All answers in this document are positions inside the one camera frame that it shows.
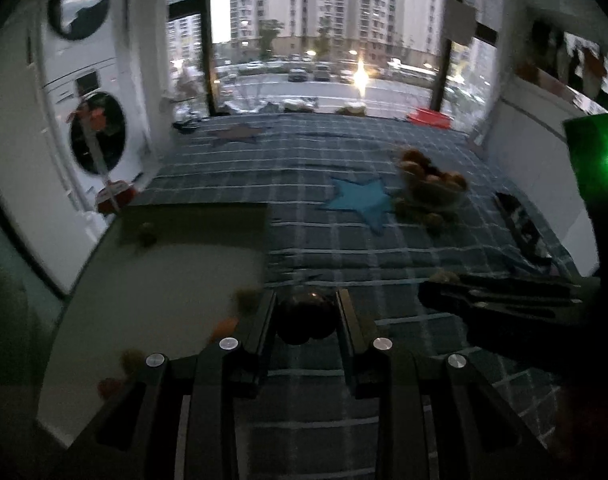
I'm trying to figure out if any dark red fruit in box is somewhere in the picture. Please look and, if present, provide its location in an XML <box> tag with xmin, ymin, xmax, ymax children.
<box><xmin>97</xmin><ymin>377</ymin><xmax>126</xmax><ymax>403</ymax></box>

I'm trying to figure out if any blue star patch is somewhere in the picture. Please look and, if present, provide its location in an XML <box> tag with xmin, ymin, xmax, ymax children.
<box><xmin>320</xmin><ymin>178</ymin><xmax>394</xmax><ymax>234</ymax></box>

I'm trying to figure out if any green brown fruit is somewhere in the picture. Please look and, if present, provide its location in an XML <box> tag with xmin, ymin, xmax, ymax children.
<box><xmin>233</xmin><ymin>288</ymin><xmax>263</xmax><ymax>318</ymax></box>

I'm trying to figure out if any blue plaid tablecloth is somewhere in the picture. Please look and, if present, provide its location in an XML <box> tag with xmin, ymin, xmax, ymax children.
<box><xmin>139</xmin><ymin>114</ymin><xmax>575</xmax><ymax>479</ymax></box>

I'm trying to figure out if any dark plum fruit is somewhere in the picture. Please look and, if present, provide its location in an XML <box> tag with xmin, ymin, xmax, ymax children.
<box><xmin>277</xmin><ymin>290</ymin><xmax>335</xmax><ymax>346</ymax></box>

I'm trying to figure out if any white washing machine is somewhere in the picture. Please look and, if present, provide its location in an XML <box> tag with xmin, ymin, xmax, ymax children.
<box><xmin>44</xmin><ymin>58</ymin><xmax>150</xmax><ymax>211</ymax></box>

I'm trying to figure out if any small orange fruit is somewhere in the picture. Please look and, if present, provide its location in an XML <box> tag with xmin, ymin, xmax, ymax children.
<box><xmin>429</xmin><ymin>269</ymin><xmax>459</xmax><ymax>284</ymax></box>

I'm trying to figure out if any white cabinet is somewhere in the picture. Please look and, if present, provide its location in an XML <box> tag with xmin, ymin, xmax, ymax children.
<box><xmin>486</xmin><ymin>96</ymin><xmax>598</xmax><ymax>276</ymax></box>

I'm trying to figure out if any white dryer machine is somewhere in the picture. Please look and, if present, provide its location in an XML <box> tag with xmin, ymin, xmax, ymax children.
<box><xmin>38</xmin><ymin>0</ymin><xmax>125</xmax><ymax>86</ymax></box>

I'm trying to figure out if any brown fruit near bowl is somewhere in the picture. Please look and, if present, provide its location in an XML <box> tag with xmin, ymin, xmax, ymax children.
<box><xmin>423</xmin><ymin>212</ymin><xmax>446</xmax><ymax>236</ymax></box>

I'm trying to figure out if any green fruit in box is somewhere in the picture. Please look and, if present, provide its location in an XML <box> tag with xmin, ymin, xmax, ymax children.
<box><xmin>120</xmin><ymin>349</ymin><xmax>147</xmax><ymax>377</ymax></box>

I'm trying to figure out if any white storage box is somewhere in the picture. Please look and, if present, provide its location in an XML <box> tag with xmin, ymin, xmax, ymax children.
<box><xmin>37</xmin><ymin>203</ymin><xmax>270</xmax><ymax>448</ymax></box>

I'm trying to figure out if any brown round fruit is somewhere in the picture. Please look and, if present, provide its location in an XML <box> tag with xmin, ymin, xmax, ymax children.
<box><xmin>137</xmin><ymin>222</ymin><xmax>159</xmax><ymax>248</ymax></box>

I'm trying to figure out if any glass fruit bowl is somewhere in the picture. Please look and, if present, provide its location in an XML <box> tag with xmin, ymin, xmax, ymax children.
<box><xmin>396</xmin><ymin>148</ymin><xmax>470</xmax><ymax>214</ymax></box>

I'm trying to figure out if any red basket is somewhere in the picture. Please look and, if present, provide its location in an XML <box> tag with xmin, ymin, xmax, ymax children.
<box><xmin>406</xmin><ymin>107</ymin><xmax>451</xmax><ymax>129</ymax></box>

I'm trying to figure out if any orange fruit in box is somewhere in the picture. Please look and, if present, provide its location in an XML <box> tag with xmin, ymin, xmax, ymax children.
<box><xmin>208</xmin><ymin>316</ymin><xmax>239</xmax><ymax>344</ymax></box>

